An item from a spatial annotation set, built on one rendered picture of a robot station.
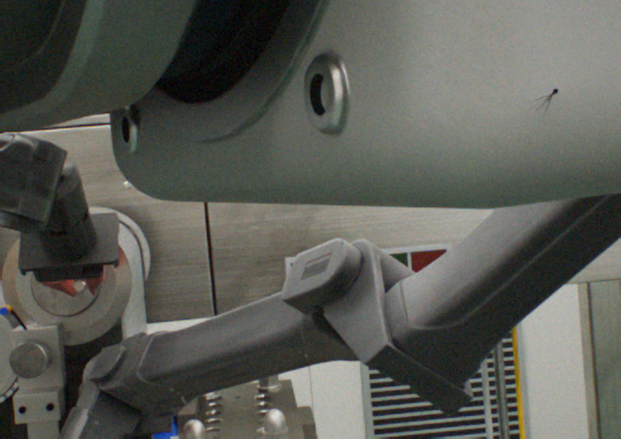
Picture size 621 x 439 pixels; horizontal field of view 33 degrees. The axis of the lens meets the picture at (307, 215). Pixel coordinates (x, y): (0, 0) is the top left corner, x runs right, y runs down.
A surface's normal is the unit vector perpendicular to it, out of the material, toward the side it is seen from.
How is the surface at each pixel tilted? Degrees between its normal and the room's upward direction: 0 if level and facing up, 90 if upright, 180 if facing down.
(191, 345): 56
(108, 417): 78
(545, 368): 90
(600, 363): 90
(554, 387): 90
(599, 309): 90
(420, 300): 46
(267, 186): 135
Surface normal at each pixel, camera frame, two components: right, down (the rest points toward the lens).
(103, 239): 0.00, -0.60
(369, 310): -0.77, -0.51
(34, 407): 0.07, 0.06
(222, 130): -0.89, 0.11
